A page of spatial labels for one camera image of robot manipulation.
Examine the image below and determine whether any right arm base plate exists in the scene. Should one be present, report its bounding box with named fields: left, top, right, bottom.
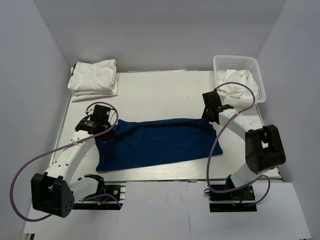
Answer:
left=203, top=186, right=257, bottom=213

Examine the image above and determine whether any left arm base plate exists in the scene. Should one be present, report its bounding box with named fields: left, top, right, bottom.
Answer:
left=73, top=182, right=126, bottom=211

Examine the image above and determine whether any crumpled white t shirt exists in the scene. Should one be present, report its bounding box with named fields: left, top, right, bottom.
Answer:
left=215, top=69, right=259, bottom=108

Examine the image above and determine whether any white plastic basket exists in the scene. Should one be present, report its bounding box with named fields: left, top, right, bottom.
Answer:
left=213, top=55, right=267, bottom=108

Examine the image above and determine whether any white t shirt stack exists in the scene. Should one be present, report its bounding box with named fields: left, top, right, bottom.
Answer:
left=67, top=59, right=119, bottom=102

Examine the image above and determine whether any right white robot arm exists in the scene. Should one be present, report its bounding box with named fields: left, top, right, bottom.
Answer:
left=202, top=105, right=286, bottom=200

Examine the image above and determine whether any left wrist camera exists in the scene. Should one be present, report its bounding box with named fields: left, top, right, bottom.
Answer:
left=75, top=105, right=111, bottom=135

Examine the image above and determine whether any blue t shirt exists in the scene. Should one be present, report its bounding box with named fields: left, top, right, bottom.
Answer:
left=95, top=118, right=223, bottom=172

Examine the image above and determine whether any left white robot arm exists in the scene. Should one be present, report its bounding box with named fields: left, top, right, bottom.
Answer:
left=31, top=125, right=112, bottom=218

